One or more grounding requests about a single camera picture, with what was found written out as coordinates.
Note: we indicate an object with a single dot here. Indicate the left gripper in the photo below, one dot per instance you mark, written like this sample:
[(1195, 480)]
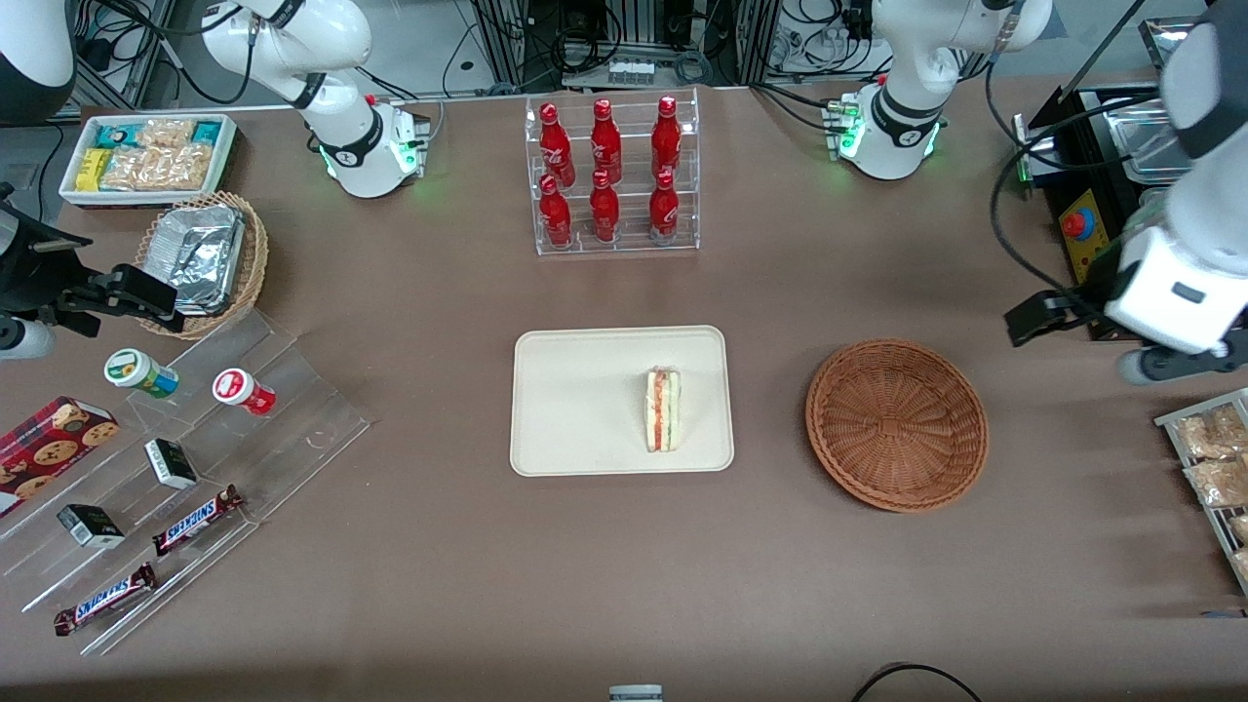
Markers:
[(1090, 301)]

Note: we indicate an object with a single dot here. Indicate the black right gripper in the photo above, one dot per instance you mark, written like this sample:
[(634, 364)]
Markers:
[(27, 274)]

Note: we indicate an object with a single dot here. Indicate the triangular sandwich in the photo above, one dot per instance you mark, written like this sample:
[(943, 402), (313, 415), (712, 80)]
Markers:
[(661, 409)]

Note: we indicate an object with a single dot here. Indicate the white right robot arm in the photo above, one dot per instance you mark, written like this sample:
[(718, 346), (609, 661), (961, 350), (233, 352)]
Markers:
[(341, 107)]

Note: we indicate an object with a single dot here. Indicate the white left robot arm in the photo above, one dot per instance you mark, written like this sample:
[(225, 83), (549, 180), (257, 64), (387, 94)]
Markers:
[(897, 107)]

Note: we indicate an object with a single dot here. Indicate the light wicker basket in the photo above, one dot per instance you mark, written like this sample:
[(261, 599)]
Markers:
[(255, 263)]

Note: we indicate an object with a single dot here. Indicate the tray of packaged snacks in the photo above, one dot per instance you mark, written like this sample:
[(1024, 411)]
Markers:
[(1170, 421)]

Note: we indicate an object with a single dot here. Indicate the round brown wicker basket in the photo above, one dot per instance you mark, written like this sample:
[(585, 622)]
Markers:
[(897, 424)]

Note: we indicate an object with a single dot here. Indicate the metal food tray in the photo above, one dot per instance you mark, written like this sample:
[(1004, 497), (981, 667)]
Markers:
[(1146, 146)]

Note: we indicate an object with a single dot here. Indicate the cream rectangular tray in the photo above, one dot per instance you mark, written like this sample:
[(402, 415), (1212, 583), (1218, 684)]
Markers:
[(585, 400)]

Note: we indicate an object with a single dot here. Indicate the green lid cup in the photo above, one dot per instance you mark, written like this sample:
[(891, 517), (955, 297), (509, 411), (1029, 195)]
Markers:
[(136, 370)]

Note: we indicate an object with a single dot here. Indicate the aluminium foil container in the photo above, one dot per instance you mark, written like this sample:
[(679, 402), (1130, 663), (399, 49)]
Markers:
[(200, 258)]

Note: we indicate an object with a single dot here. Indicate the yellow emergency stop box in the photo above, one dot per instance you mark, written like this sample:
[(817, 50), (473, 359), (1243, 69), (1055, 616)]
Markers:
[(1087, 244)]

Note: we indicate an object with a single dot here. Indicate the red lid cup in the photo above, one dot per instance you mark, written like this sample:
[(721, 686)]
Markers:
[(239, 388)]

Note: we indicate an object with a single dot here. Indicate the clear rice cracker bag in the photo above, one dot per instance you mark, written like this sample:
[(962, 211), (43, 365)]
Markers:
[(156, 168), (166, 132)]

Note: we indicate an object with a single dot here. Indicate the white rectangular snack bin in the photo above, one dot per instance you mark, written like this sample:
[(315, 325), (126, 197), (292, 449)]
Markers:
[(68, 190)]

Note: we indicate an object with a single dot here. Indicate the yellow snack packet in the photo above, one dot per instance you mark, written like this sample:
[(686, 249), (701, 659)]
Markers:
[(93, 171)]

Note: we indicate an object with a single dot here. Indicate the small black box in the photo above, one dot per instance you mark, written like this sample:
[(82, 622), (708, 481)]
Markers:
[(172, 464), (90, 526)]

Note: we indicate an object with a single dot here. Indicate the red plaid cookie box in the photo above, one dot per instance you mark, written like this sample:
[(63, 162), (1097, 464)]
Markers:
[(49, 448)]

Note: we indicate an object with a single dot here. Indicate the teal snack packet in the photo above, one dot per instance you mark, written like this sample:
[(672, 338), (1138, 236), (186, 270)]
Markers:
[(207, 132), (117, 136)]

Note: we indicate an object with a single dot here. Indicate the clear acrylic stepped shelf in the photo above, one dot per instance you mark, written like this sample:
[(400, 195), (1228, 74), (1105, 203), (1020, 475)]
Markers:
[(292, 439)]

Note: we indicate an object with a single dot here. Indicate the clear bag of biscuits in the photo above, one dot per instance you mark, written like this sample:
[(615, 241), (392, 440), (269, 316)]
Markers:
[(1209, 434), (1219, 483), (1240, 528)]

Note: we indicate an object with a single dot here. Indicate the Snickers bar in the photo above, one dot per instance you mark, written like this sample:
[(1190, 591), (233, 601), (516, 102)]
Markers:
[(195, 520), (105, 599)]

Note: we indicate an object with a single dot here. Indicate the red cola bottle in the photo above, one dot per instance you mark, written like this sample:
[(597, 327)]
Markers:
[(555, 216), (666, 141), (556, 146), (604, 213), (605, 146), (664, 210)]

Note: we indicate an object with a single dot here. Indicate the clear acrylic bottle rack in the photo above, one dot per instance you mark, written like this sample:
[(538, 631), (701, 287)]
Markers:
[(629, 249)]

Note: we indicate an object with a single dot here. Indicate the aluminium equipment rack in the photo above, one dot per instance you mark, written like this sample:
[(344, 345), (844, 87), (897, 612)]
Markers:
[(546, 39)]

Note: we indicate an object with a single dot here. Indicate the white power strip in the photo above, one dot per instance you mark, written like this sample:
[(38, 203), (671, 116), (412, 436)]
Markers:
[(631, 73)]

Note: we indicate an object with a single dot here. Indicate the small grey table edge object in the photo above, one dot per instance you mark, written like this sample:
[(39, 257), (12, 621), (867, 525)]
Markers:
[(636, 694)]

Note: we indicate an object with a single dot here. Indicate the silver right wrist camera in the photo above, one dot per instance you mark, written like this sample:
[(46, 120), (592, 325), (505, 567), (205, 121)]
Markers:
[(24, 338)]

